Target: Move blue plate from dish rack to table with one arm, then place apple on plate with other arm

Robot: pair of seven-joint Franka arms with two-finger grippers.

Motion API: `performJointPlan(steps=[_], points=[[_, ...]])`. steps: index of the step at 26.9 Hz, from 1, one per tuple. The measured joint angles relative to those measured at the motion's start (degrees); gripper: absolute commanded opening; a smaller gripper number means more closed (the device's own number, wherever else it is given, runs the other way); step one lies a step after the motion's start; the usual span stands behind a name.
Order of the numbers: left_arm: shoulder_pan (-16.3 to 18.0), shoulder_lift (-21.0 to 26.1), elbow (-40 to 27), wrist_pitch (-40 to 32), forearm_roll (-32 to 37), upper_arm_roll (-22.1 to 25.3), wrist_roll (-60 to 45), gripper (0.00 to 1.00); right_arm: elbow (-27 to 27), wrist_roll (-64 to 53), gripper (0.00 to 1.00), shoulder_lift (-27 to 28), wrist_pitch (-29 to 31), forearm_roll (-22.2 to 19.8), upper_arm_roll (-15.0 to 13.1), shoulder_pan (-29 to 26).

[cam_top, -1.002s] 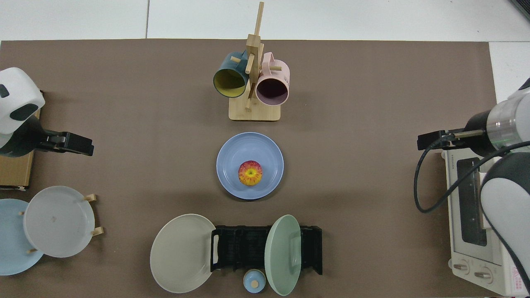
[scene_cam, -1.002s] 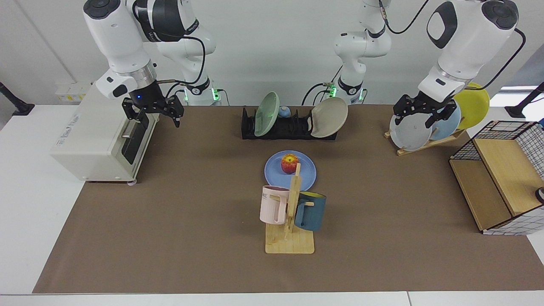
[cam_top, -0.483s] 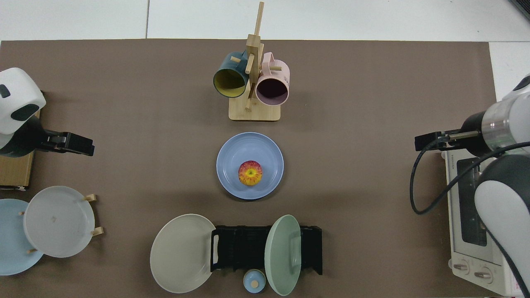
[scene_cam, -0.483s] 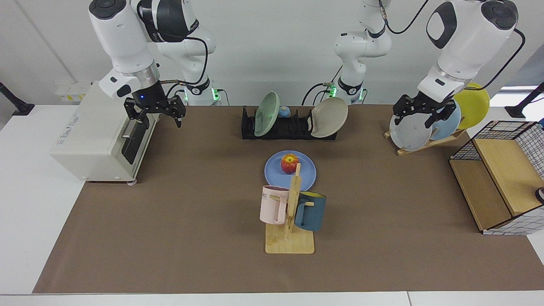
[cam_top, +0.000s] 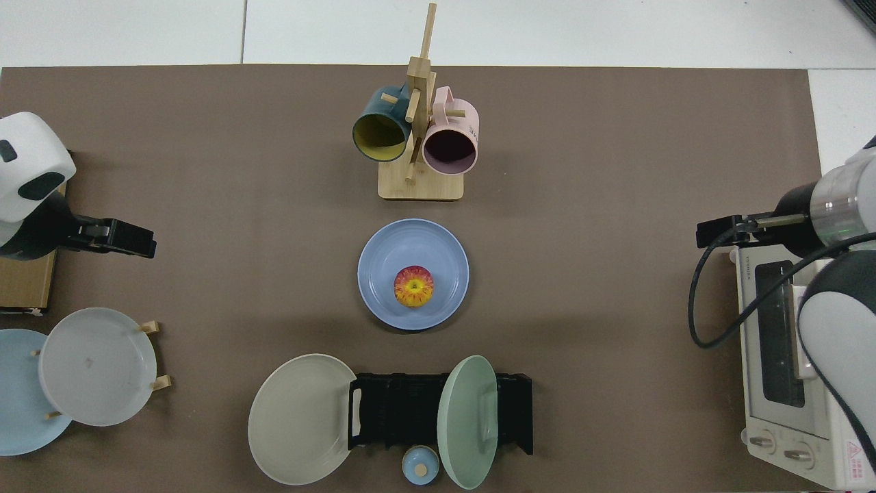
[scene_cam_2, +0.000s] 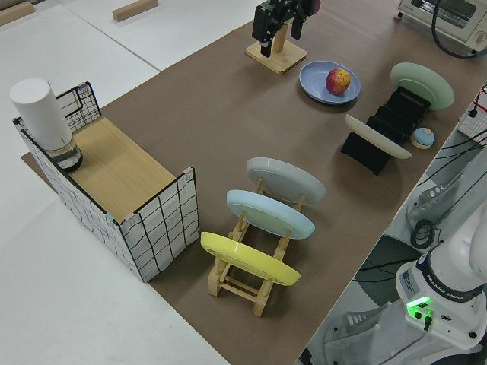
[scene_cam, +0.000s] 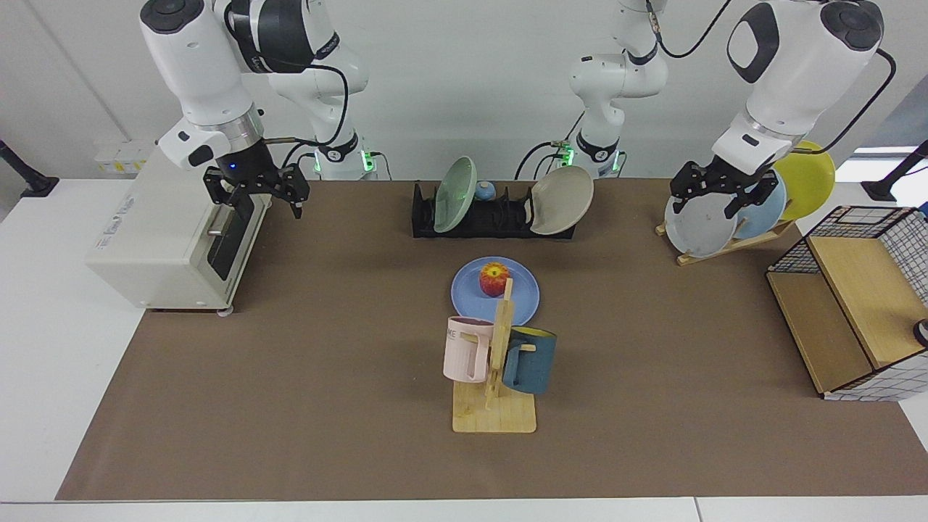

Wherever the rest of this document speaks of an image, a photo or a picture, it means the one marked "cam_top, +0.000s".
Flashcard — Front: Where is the light blue plate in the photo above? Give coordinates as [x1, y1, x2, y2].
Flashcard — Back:
[0, 329, 73, 457]

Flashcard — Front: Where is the beige plate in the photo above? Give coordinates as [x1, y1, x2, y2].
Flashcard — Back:
[248, 354, 358, 486]

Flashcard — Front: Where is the red yellow apple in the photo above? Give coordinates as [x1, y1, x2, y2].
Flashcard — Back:
[394, 265, 435, 309]

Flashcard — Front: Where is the pale toaster oven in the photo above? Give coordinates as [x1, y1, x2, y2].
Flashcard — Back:
[736, 245, 876, 491]

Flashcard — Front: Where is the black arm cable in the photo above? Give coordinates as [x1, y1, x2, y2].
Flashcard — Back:
[688, 219, 876, 350]

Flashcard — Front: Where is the dark blue cup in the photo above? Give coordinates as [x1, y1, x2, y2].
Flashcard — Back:
[352, 84, 413, 163]

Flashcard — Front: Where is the pale green plate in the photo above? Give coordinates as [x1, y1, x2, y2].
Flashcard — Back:
[437, 355, 499, 490]

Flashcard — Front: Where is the wooden plate rack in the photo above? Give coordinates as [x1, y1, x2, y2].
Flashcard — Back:
[31, 320, 172, 420]

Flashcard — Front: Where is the grey white plate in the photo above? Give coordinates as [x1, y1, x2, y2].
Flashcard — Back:
[38, 307, 158, 427]

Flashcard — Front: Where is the pink cup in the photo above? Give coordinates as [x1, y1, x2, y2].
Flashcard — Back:
[422, 86, 480, 175]

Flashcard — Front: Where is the dark corner object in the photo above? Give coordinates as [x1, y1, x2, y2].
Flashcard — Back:
[845, 0, 876, 34]

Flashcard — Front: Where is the brown table cloth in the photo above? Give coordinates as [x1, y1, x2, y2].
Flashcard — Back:
[0, 64, 825, 493]

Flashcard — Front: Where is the small blue round thing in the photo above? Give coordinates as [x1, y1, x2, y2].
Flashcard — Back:
[402, 445, 440, 486]

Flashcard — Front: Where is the wooden cup stand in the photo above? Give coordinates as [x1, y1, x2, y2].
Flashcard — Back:
[378, 3, 466, 202]

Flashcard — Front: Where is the black dish rack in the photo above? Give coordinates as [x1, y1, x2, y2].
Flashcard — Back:
[348, 372, 534, 456]

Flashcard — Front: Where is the wire basket with wooden floor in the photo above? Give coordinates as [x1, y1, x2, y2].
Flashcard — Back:
[0, 147, 71, 317]

